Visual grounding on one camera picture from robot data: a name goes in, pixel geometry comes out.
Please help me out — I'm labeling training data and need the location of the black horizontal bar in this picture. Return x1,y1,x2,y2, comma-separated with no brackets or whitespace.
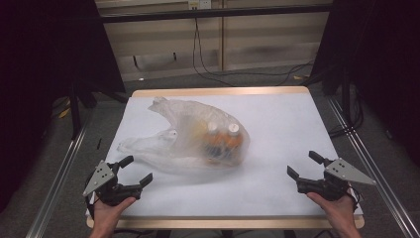
99,4,332,24

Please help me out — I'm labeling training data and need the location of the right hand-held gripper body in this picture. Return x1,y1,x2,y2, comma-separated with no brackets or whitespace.
296,157,377,202

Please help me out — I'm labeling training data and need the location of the white work board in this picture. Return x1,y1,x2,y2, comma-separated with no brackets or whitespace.
85,85,367,230

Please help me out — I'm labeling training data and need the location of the person's left hand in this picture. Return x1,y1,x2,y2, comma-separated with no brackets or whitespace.
91,196,138,233

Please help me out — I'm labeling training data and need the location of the white wall outlet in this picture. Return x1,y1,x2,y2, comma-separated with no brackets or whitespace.
187,0,213,11

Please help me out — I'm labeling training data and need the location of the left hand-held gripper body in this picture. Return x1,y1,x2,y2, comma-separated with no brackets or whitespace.
82,160,144,208

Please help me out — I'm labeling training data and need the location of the black floor cable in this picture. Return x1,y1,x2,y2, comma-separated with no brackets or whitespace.
227,59,315,87

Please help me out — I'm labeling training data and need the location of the black curtain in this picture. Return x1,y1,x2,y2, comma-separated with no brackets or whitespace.
0,0,127,212
309,0,420,168

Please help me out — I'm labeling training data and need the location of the black hanging cable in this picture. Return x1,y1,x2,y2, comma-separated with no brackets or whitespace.
192,17,234,87

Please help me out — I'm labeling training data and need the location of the orange juice bottle white cap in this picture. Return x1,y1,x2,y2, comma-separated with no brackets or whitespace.
202,121,226,161
221,122,246,164

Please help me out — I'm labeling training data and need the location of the yellow floor tape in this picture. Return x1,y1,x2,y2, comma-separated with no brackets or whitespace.
57,106,72,120

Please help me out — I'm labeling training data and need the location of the aluminium floor rail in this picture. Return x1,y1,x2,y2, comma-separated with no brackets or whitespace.
326,96,420,238
25,123,92,238

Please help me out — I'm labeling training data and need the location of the translucent plastic bag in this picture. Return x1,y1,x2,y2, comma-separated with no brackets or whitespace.
116,96,252,177

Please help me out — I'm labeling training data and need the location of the person's right hand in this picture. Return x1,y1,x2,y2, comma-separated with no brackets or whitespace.
306,192,358,232

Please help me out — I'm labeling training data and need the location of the black cable bundle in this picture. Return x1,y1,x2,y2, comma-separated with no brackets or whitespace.
327,84,366,139

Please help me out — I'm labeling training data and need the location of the white table cover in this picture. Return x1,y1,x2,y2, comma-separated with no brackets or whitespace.
84,92,365,219

